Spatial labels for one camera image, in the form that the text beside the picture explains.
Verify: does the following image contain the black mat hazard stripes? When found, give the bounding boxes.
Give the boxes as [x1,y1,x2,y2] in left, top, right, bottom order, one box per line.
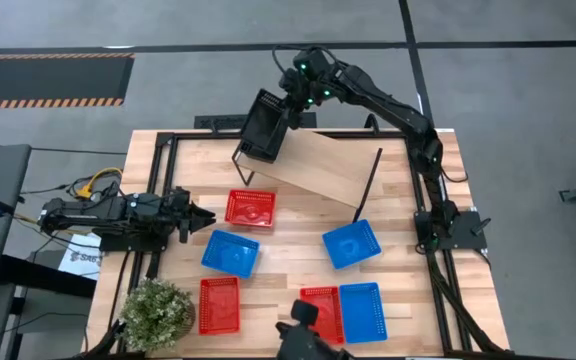
[0,52,136,111]

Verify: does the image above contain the black beam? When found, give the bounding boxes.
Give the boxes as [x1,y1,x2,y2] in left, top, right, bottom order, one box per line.
[0,253,98,300]

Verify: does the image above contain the thin black floor cable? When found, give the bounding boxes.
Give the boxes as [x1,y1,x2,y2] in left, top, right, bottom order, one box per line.
[30,145,129,157]

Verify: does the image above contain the red plastic basket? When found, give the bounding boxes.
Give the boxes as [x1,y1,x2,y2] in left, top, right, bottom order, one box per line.
[299,285,346,346]
[223,188,278,230]
[197,275,242,337]

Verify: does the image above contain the blue plastic basket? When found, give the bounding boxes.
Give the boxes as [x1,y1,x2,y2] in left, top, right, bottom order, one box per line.
[199,228,261,280]
[338,281,389,345]
[321,218,384,271]

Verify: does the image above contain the black metal table frame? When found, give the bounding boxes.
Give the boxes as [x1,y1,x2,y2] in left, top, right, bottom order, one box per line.
[80,127,509,360]

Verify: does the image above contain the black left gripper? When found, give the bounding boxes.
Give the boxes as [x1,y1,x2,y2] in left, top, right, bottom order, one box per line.
[128,185,218,245]

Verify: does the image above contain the black plastic basket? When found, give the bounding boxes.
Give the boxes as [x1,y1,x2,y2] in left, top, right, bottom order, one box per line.
[237,88,291,165]

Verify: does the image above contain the black arched bracket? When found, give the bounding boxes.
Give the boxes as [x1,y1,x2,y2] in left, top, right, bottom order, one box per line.
[363,112,382,136]

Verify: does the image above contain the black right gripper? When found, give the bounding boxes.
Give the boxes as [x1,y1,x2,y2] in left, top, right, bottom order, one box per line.
[279,66,316,133]

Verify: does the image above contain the wooden shelf with black legs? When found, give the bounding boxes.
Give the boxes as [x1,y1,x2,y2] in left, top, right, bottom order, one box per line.
[231,127,385,225]

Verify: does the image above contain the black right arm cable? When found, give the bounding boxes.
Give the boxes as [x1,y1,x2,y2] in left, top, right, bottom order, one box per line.
[271,43,320,77]

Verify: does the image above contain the green potted plant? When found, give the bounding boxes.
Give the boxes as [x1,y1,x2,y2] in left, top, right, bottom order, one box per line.
[118,276,197,354]

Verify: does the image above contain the yellow cable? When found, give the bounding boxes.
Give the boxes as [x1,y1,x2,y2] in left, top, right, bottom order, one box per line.
[69,166,125,202]

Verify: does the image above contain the white printed paper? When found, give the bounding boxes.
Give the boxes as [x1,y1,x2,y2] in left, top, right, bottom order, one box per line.
[57,233,105,282]

